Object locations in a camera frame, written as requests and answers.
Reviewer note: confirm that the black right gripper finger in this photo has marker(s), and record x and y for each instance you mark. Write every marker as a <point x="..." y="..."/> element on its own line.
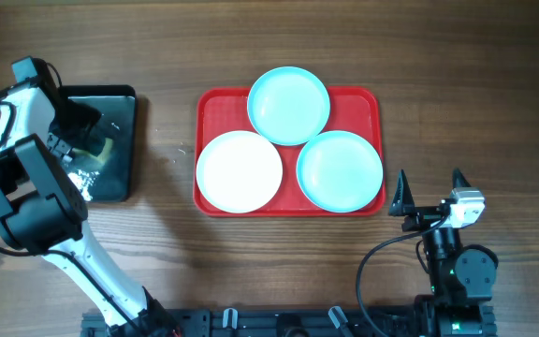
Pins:
<point x="402" y="203"/>
<point x="459" y="180"/>

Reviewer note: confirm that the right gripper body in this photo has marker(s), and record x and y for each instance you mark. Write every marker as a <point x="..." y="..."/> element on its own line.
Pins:
<point x="422" y="219"/>

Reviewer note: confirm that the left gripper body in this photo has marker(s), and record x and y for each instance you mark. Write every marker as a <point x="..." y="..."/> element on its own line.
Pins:
<point x="74" y="133"/>

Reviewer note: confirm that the green yellow sponge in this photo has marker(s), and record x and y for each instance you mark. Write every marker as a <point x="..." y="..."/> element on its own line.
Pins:
<point x="98" y="153"/>

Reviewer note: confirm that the teal plate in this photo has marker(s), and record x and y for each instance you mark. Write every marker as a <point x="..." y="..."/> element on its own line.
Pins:
<point x="288" y="105"/>
<point x="339" y="171"/>

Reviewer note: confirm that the teal plate top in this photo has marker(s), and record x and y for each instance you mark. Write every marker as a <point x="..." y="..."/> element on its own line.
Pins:
<point x="288" y="105"/>

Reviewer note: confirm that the white plate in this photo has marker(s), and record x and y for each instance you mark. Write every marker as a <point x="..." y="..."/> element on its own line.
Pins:
<point x="239" y="172"/>

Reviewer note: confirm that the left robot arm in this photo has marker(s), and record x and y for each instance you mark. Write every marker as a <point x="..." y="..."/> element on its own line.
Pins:
<point x="42" y="213"/>

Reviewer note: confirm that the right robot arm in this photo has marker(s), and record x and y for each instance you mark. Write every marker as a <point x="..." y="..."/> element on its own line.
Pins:
<point x="461" y="276"/>

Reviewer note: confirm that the black water tray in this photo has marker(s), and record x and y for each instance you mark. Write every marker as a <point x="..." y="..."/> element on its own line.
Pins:
<point x="118" y="105"/>

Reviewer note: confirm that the red plastic tray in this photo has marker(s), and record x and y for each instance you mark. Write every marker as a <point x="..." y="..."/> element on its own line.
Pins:
<point x="353" y="108"/>

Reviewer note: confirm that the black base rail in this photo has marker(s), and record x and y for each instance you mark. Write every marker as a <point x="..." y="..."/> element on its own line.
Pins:
<point x="332" y="322"/>

